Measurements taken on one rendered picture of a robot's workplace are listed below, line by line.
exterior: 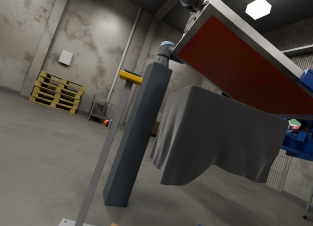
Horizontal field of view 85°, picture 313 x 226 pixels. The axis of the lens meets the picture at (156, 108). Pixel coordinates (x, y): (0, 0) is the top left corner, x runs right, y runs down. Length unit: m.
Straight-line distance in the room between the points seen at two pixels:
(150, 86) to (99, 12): 7.11
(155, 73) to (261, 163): 0.95
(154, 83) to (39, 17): 7.18
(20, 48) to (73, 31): 1.92
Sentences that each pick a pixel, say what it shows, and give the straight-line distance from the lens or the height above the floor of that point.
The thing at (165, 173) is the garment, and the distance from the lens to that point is 0.73.
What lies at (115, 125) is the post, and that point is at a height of 0.66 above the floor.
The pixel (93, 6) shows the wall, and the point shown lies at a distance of 8.40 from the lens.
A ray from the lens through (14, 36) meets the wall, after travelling 8.22.
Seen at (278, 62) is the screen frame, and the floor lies 1.14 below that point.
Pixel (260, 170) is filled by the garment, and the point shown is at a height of 0.70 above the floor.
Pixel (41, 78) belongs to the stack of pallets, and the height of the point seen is 0.77.
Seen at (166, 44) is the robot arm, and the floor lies 1.39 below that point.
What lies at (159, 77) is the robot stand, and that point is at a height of 1.09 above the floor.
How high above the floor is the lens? 0.77
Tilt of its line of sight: 3 degrees up
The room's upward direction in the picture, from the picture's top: 19 degrees clockwise
